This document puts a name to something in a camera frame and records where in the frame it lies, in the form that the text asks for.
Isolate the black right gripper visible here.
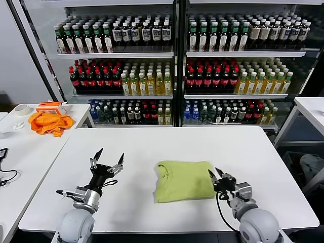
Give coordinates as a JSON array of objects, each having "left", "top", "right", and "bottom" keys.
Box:
[{"left": 208, "top": 167, "right": 237, "bottom": 195}]

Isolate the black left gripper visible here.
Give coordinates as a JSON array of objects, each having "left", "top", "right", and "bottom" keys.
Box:
[{"left": 88, "top": 148, "right": 125, "bottom": 189}]

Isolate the light green t-shirt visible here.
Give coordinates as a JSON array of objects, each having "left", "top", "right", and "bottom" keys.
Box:
[{"left": 152, "top": 160, "right": 218, "bottom": 204}]

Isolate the white cap green bottle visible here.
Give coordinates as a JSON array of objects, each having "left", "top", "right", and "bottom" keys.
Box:
[
  {"left": 100, "top": 105, "right": 110, "bottom": 125},
  {"left": 208, "top": 105, "right": 216, "bottom": 125},
  {"left": 199, "top": 105, "right": 208, "bottom": 125}
]

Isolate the red cap cola bottle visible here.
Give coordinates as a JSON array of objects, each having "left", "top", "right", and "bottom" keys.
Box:
[
  {"left": 95, "top": 69, "right": 105, "bottom": 90},
  {"left": 204, "top": 68, "right": 213, "bottom": 90},
  {"left": 221, "top": 68, "right": 231, "bottom": 90},
  {"left": 69, "top": 66, "right": 80, "bottom": 90},
  {"left": 212, "top": 68, "right": 222, "bottom": 90},
  {"left": 87, "top": 69, "right": 97, "bottom": 90},
  {"left": 78, "top": 68, "right": 88, "bottom": 90},
  {"left": 112, "top": 69, "right": 123, "bottom": 90},
  {"left": 254, "top": 104, "right": 263, "bottom": 124},
  {"left": 142, "top": 104, "right": 150, "bottom": 125},
  {"left": 186, "top": 68, "right": 196, "bottom": 90},
  {"left": 195, "top": 68, "right": 205, "bottom": 90},
  {"left": 104, "top": 69, "right": 113, "bottom": 90},
  {"left": 150, "top": 104, "right": 158, "bottom": 125},
  {"left": 229, "top": 67, "right": 239, "bottom": 90},
  {"left": 245, "top": 104, "right": 254, "bottom": 124}
]

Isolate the crumpled orange cloth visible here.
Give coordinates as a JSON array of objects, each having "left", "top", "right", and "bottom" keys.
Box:
[{"left": 28, "top": 112, "right": 74, "bottom": 138}]

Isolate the dark plastic crate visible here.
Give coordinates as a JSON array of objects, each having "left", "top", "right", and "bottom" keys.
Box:
[{"left": 282, "top": 151, "right": 324, "bottom": 198}]

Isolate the white side table with clutter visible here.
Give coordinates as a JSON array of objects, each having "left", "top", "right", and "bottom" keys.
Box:
[{"left": 0, "top": 103, "right": 91, "bottom": 243}]

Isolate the orange and white box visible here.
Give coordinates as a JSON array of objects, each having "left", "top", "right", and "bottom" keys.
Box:
[{"left": 35, "top": 101, "right": 68, "bottom": 115}]

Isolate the grey white garment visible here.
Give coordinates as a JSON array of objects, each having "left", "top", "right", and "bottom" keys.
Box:
[{"left": 300, "top": 154, "right": 324, "bottom": 183}]

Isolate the beige masking tape roll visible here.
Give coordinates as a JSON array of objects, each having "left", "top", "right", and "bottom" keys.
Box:
[{"left": 14, "top": 103, "right": 33, "bottom": 116}]

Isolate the beverage shelf unit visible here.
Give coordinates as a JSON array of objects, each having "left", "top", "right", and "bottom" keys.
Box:
[
  {"left": 177, "top": 0, "right": 324, "bottom": 131},
  {"left": 21, "top": 0, "right": 182, "bottom": 128}
]

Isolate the empty white side table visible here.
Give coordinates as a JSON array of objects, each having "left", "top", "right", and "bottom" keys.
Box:
[{"left": 273, "top": 97, "right": 324, "bottom": 150}]

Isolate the green cap dark tea bottle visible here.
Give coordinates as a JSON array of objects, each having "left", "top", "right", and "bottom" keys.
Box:
[
  {"left": 102, "top": 24, "right": 114, "bottom": 54},
  {"left": 229, "top": 22, "right": 240, "bottom": 52},
  {"left": 92, "top": 24, "right": 104, "bottom": 54},
  {"left": 219, "top": 22, "right": 229, "bottom": 52},
  {"left": 83, "top": 24, "right": 95, "bottom": 54},
  {"left": 55, "top": 24, "right": 67, "bottom": 54},
  {"left": 63, "top": 25, "right": 76, "bottom": 54},
  {"left": 188, "top": 22, "right": 198, "bottom": 52},
  {"left": 209, "top": 22, "right": 219, "bottom": 52},
  {"left": 198, "top": 22, "right": 209, "bottom": 52},
  {"left": 73, "top": 25, "right": 86, "bottom": 54},
  {"left": 239, "top": 22, "right": 250, "bottom": 52}
]

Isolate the white cap blue label bottle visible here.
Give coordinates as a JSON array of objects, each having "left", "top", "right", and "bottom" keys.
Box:
[
  {"left": 131, "top": 22, "right": 141, "bottom": 47},
  {"left": 269, "top": 21, "right": 281, "bottom": 44},
  {"left": 298, "top": 22, "right": 311, "bottom": 44},
  {"left": 289, "top": 22, "right": 301, "bottom": 44},
  {"left": 279, "top": 22, "right": 291, "bottom": 44},
  {"left": 151, "top": 22, "right": 162, "bottom": 47},
  {"left": 121, "top": 22, "right": 132, "bottom": 47},
  {"left": 161, "top": 22, "right": 172, "bottom": 47},
  {"left": 141, "top": 22, "right": 152, "bottom": 47},
  {"left": 112, "top": 22, "right": 123, "bottom": 47}
]

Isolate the white cap beige label bottle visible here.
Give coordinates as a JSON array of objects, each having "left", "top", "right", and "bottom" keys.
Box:
[
  {"left": 249, "top": 21, "right": 261, "bottom": 44},
  {"left": 260, "top": 21, "right": 271, "bottom": 44}
]

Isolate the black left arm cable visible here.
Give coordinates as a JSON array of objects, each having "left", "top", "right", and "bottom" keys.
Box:
[{"left": 101, "top": 179, "right": 119, "bottom": 190}]

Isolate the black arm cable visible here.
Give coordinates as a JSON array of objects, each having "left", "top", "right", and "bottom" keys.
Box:
[
  {"left": 214, "top": 191, "right": 241, "bottom": 232},
  {"left": 101, "top": 179, "right": 119, "bottom": 190}
]

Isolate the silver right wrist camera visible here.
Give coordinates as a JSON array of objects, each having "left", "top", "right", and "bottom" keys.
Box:
[{"left": 236, "top": 182, "right": 253, "bottom": 200}]

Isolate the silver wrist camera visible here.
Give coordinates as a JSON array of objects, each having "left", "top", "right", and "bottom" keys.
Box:
[
  {"left": 55, "top": 186, "right": 88, "bottom": 203},
  {"left": 236, "top": 182, "right": 253, "bottom": 200}
]

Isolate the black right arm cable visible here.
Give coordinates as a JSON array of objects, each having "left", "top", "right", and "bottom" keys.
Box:
[{"left": 214, "top": 191, "right": 241, "bottom": 232}]

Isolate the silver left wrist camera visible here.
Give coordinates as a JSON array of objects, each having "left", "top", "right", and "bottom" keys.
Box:
[{"left": 55, "top": 186, "right": 88, "bottom": 203}]

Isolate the thin black table cable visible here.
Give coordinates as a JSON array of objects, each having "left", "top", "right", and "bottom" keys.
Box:
[{"left": 0, "top": 158, "right": 22, "bottom": 188}]

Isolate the black slanted frame post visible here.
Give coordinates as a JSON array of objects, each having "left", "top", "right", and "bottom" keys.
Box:
[{"left": 6, "top": 0, "right": 64, "bottom": 103}]

